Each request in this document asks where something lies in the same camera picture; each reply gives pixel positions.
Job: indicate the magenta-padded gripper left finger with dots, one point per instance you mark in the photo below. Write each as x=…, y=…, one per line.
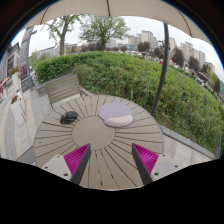
x=76, y=158

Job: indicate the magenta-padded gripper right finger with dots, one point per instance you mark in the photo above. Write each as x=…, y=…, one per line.
x=146, y=158

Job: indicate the black computer mouse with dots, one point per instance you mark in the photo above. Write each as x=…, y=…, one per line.
x=69, y=117

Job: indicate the lilac mouse pad with wrist rest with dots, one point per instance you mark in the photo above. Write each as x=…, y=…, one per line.
x=113, y=111

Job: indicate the brown slatted chair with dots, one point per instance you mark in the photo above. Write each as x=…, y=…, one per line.
x=63, y=87

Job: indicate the white flower planter box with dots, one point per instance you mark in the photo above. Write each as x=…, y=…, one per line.
x=17, y=111

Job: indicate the dark curved parasol pole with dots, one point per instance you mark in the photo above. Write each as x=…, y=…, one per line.
x=164, y=66

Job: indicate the grey sign pillar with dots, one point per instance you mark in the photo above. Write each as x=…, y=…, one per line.
x=26, y=56

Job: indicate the group of apartment buildings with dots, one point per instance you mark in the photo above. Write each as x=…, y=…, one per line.
x=146, y=36

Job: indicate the thin-trunked sparse tree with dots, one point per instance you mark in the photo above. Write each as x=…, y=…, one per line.
x=62, y=33

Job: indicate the round leafy tree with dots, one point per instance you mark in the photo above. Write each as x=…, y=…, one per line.
x=101, y=28

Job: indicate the beige parasol canopy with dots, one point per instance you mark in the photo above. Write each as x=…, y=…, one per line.
x=83, y=6

